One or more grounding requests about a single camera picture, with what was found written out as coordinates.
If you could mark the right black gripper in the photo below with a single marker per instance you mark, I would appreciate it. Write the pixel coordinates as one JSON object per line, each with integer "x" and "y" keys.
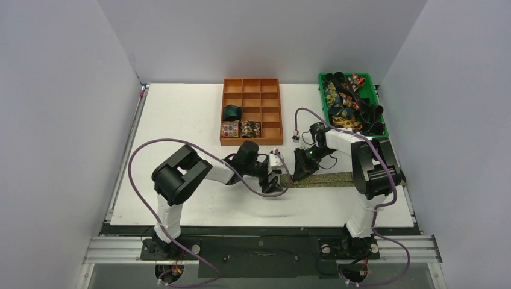
{"x": 302, "y": 160}

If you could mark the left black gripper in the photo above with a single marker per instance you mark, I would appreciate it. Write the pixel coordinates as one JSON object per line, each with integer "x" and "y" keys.
{"x": 269, "y": 186}

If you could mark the olive floral patterned tie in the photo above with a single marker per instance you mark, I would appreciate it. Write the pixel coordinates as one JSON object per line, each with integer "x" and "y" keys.
{"x": 341, "y": 179}

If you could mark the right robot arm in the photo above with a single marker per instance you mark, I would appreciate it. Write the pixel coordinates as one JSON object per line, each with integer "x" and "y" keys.
{"x": 376, "y": 176}

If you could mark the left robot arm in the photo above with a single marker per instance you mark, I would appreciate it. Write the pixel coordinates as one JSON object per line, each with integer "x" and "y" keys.
{"x": 177, "y": 178}

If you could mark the pile of patterned ties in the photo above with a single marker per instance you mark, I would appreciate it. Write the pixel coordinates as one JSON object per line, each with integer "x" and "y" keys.
{"x": 351, "y": 103}

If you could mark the rolled black floral tie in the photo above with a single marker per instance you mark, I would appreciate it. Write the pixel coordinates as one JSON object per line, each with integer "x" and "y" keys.
{"x": 250, "y": 129}

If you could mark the rolled dotted colourful tie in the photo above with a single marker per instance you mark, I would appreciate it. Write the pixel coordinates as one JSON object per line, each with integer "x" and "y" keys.
{"x": 230, "y": 129}

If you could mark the orange compartment tray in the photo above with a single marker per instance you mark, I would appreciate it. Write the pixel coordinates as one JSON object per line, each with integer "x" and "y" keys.
{"x": 261, "y": 102}

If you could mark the rolled dark green tie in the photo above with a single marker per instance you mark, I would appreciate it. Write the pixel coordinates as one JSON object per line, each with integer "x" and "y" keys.
{"x": 231, "y": 113}

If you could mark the green plastic bin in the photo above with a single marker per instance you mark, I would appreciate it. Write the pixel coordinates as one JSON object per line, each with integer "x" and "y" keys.
{"x": 359, "y": 111}

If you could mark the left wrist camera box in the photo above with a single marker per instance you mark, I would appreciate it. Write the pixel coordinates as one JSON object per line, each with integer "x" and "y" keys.
{"x": 274, "y": 161}

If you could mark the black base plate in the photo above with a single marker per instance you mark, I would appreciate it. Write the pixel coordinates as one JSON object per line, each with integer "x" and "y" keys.
{"x": 212, "y": 245}

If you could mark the aluminium frame rail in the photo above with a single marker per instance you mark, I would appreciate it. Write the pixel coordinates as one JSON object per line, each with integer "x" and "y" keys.
{"x": 115, "y": 262}

